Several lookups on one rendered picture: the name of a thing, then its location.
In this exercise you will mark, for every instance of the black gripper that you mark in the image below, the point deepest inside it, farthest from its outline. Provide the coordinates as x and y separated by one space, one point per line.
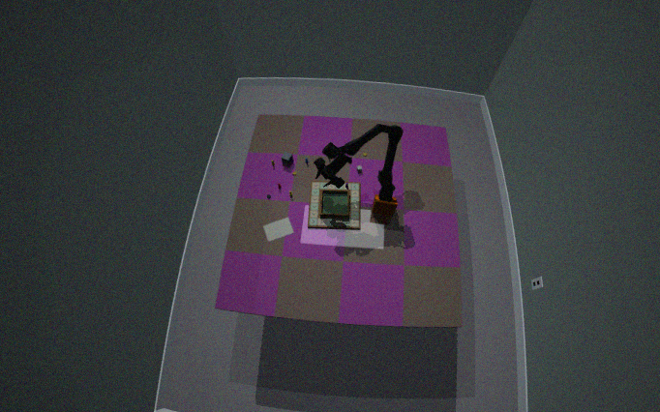
320 163

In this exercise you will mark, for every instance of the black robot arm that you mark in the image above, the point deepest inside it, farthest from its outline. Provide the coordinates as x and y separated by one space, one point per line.
384 176

